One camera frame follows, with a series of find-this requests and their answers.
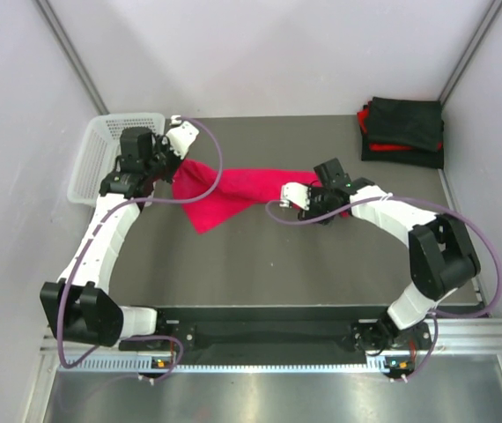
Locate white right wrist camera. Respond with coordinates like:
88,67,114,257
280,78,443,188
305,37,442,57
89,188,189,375
280,182,310,211

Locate pink t shirt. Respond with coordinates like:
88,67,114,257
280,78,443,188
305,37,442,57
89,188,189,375
172,160,320,234

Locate black folded t shirt top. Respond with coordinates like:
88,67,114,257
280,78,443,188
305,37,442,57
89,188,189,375
365,96,445,152

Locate aluminium corner post left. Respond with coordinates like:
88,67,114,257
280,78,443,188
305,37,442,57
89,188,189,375
32,0,109,115

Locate aluminium corner post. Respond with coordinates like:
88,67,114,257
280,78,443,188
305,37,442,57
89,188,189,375
32,0,109,115
438,0,502,108

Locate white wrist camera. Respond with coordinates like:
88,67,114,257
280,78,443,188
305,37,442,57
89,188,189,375
280,182,310,211
165,115,199,160

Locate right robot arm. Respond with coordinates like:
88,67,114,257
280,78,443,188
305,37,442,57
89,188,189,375
280,159,481,352

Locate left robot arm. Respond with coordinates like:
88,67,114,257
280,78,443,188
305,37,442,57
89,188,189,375
40,122,199,350

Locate slotted grey cable duct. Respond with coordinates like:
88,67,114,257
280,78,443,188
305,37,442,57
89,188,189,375
61,355,413,375

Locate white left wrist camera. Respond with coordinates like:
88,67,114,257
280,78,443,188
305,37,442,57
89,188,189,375
165,115,199,160

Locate white plastic basket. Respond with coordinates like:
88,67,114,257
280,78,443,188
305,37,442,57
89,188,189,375
67,113,166,207

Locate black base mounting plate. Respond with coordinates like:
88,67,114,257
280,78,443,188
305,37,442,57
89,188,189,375
118,306,432,366

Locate aluminium frame rail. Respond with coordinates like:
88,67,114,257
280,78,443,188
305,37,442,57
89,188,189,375
39,318,502,355

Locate aluminium corner post right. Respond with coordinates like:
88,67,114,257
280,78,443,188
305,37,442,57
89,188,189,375
438,0,502,108

